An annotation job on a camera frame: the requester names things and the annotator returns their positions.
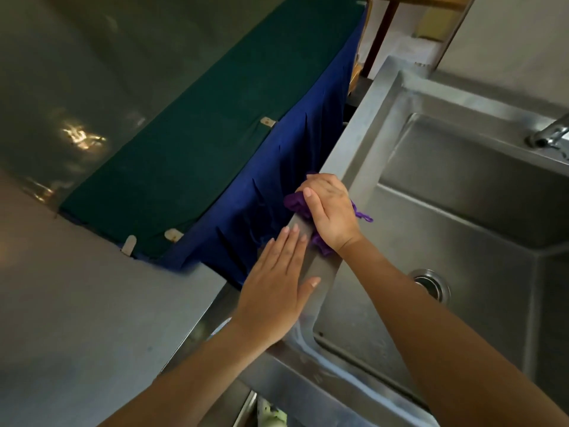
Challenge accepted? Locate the person's left forearm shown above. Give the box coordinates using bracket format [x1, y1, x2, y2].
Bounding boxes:
[99, 318, 278, 427]

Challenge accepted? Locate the stainless steel sink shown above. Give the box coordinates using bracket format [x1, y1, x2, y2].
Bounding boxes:
[159, 55, 569, 427]

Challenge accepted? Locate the person's left hand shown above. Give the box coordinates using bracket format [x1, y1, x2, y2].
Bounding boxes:
[230, 224, 322, 348]

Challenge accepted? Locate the blue pleated table skirt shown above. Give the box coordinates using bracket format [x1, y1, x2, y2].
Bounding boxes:
[133, 8, 368, 290]

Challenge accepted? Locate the yellow box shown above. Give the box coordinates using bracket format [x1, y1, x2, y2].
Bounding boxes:
[415, 6, 464, 43]

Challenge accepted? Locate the dark green tablecloth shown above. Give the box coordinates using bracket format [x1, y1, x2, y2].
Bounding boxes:
[58, 0, 368, 259]

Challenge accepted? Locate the white object under sink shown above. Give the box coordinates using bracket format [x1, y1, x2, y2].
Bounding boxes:
[255, 396, 290, 427]

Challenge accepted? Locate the chrome faucet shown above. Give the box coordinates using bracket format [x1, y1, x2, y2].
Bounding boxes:
[525, 113, 569, 161]

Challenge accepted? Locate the purple cleaning cloth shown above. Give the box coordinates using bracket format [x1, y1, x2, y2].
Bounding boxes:
[284, 172, 374, 257]

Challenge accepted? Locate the round metal sink drain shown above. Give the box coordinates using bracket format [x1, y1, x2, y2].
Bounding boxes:
[408, 268, 451, 304]

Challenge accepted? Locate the brown wooden post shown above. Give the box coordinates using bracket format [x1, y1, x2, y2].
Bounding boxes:
[360, 0, 401, 79]

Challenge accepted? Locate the person's right forearm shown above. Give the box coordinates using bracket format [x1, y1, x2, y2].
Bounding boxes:
[339, 233, 569, 427]

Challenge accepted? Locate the person's right hand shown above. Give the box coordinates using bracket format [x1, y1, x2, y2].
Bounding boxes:
[295, 173, 365, 256]

